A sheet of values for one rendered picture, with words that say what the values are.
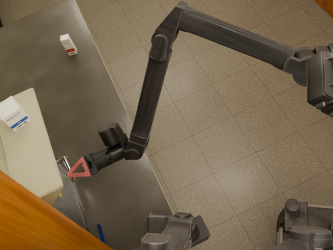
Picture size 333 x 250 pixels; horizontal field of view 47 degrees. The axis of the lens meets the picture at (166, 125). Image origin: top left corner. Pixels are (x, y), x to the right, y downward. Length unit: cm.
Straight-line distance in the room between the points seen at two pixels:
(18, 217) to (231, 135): 194
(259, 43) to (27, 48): 135
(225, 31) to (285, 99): 174
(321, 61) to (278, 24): 243
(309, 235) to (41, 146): 63
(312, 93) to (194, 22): 44
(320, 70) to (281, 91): 205
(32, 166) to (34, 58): 112
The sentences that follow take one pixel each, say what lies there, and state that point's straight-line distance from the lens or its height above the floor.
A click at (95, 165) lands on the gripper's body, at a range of 127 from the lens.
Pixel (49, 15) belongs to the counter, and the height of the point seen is 94.
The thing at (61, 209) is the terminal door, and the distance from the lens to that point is 122.
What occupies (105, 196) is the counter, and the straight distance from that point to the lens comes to 151.
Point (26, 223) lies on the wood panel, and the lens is 84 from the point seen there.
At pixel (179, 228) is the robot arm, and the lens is 87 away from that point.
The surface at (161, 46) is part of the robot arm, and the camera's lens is 103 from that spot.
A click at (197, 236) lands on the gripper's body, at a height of 121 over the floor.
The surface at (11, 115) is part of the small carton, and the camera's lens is 100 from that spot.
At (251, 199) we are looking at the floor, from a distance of 241.
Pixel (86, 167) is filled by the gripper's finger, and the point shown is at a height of 120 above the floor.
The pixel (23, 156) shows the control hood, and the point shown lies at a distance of 100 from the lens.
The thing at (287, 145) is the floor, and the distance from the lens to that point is 255.
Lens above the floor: 228
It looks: 59 degrees down
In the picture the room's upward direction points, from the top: 20 degrees counter-clockwise
